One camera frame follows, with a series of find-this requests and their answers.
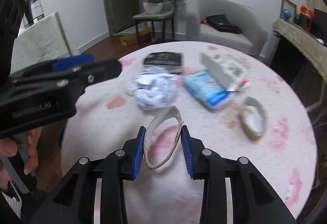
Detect black packet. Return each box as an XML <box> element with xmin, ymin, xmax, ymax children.
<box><xmin>142</xmin><ymin>52</ymin><xmax>185</xmax><ymax>74</ymax></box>

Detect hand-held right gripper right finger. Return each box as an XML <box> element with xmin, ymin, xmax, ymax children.
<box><xmin>180</xmin><ymin>124</ymin><xmax>298</xmax><ymax>224</ymax></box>

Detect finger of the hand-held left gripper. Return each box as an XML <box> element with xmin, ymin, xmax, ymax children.
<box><xmin>9</xmin><ymin>53</ymin><xmax>94</xmax><ymax>82</ymax></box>
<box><xmin>13</xmin><ymin>59</ymin><xmax>122</xmax><ymax>98</ymax></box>

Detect blue tissue pack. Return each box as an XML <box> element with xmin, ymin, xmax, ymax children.
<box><xmin>183</xmin><ymin>69</ymin><xmax>233</xmax><ymax>112</ymax></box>

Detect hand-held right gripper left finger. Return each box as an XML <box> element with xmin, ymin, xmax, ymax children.
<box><xmin>29</xmin><ymin>126</ymin><xmax>147</xmax><ymax>224</ymax></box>

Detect black cabinet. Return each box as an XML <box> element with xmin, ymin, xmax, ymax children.
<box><xmin>268</xmin><ymin>32</ymin><xmax>307</xmax><ymax>74</ymax></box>

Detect small white tube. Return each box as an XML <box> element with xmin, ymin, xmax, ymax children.
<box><xmin>228</xmin><ymin>78</ymin><xmax>251</xmax><ymax>92</ymax></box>

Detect grey white carton box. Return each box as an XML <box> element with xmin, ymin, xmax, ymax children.
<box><xmin>199</xmin><ymin>52</ymin><xmax>252</xmax><ymax>92</ymax></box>

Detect grey dining chair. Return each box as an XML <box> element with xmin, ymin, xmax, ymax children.
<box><xmin>132</xmin><ymin>0</ymin><xmax>177</xmax><ymax>46</ymax></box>

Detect black monitor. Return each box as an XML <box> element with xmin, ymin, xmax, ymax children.
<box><xmin>313</xmin><ymin>8</ymin><xmax>327</xmax><ymax>43</ymax></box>

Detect pink printed tablecloth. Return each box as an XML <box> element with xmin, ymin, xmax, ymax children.
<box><xmin>61</xmin><ymin>41</ymin><xmax>318</xmax><ymax>224</ymax></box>

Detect grey armchair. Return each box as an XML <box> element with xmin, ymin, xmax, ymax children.
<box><xmin>185</xmin><ymin>0</ymin><xmax>268</xmax><ymax>58</ymax></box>

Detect person's left hand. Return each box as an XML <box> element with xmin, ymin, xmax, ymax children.
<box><xmin>0</xmin><ymin>127</ymin><xmax>43</xmax><ymax>193</ymax></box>

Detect brown wooden box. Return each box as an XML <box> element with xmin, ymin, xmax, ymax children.
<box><xmin>299</xmin><ymin>13</ymin><xmax>313</xmax><ymax>30</ymax></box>

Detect white padded board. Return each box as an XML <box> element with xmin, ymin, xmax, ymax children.
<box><xmin>10</xmin><ymin>11</ymin><xmax>77</xmax><ymax>74</ymax></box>

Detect beige fringed cloth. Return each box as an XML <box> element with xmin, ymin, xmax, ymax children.
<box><xmin>273</xmin><ymin>18</ymin><xmax>327</xmax><ymax>79</ymax></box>

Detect crumpled white paper ball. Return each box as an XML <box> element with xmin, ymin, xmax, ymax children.
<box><xmin>131</xmin><ymin>66</ymin><xmax>177</xmax><ymax>111</ymax></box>

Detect thin cardboard tape ring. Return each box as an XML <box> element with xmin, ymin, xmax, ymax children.
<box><xmin>143</xmin><ymin>105</ymin><xmax>184</xmax><ymax>171</ymax></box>

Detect cardboard box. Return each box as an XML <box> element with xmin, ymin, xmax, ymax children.
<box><xmin>120</xmin><ymin>25</ymin><xmax>151</xmax><ymax>47</ymax></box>

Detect wide cardboard tape core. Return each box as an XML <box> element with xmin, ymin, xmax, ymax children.
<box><xmin>239</xmin><ymin>96</ymin><xmax>269</xmax><ymax>141</ymax></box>

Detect glass kettle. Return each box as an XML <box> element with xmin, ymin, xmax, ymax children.
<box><xmin>23</xmin><ymin>0</ymin><xmax>44</xmax><ymax>29</ymax></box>

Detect black bag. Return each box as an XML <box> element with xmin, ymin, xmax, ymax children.
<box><xmin>206</xmin><ymin>14</ymin><xmax>243</xmax><ymax>35</ymax></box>

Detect wooden picture frame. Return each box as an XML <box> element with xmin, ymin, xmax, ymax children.
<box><xmin>281</xmin><ymin>0</ymin><xmax>297</xmax><ymax>20</ymax></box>

